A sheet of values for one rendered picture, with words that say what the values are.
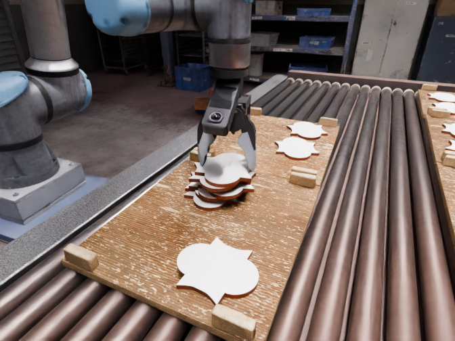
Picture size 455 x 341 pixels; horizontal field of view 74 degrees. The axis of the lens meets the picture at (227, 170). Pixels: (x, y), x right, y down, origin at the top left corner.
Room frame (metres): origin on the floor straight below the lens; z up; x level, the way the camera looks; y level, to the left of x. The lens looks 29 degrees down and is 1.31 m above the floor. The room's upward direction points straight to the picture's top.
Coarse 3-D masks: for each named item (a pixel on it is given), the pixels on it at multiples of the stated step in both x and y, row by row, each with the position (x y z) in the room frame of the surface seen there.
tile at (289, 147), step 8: (280, 144) 0.80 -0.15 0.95; (288, 144) 0.80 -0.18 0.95; (296, 144) 0.80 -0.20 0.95; (304, 144) 0.80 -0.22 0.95; (312, 144) 0.80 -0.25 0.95; (280, 152) 0.75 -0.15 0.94; (288, 152) 0.74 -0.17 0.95; (296, 152) 0.74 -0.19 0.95; (304, 152) 0.74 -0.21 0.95; (312, 152) 0.74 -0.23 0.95
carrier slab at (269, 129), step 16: (256, 128) 0.95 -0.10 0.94; (272, 128) 0.95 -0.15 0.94; (336, 128) 0.95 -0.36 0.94; (224, 144) 0.82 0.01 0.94; (256, 144) 0.82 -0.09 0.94; (272, 144) 0.82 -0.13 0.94; (320, 144) 0.82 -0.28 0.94; (272, 160) 0.71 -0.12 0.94; (288, 160) 0.71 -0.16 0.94; (304, 160) 0.71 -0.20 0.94; (320, 160) 0.71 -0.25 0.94; (288, 176) 0.63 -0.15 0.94; (320, 176) 0.63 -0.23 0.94
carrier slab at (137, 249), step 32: (160, 192) 0.56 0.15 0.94; (256, 192) 0.56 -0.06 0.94; (288, 192) 0.56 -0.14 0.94; (128, 224) 0.45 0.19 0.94; (160, 224) 0.45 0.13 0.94; (192, 224) 0.45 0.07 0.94; (224, 224) 0.45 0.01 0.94; (256, 224) 0.45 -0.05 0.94; (288, 224) 0.45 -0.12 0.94; (64, 256) 0.37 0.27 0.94; (128, 256) 0.37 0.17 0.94; (160, 256) 0.37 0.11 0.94; (256, 256) 0.37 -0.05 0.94; (288, 256) 0.37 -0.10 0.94; (128, 288) 0.30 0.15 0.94; (160, 288) 0.30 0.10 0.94; (256, 288) 0.30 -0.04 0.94; (192, 320) 0.26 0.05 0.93; (256, 320) 0.25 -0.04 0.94
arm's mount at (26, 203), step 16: (64, 160) 0.72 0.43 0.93; (64, 176) 0.65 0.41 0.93; (80, 176) 0.69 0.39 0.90; (0, 192) 0.56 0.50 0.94; (16, 192) 0.55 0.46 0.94; (32, 192) 0.57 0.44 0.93; (48, 192) 0.60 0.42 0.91; (64, 192) 0.64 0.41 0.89; (0, 208) 0.55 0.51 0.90; (16, 208) 0.53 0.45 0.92; (32, 208) 0.56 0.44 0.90; (48, 208) 0.59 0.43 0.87
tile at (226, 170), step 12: (216, 156) 0.60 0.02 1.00; (228, 156) 0.60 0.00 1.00; (240, 156) 0.60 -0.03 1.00; (204, 168) 0.55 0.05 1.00; (216, 168) 0.55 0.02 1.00; (228, 168) 0.55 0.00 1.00; (240, 168) 0.55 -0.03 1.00; (216, 180) 0.50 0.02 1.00; (228, 180) 0.50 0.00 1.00; (240, 180) 0.52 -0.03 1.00
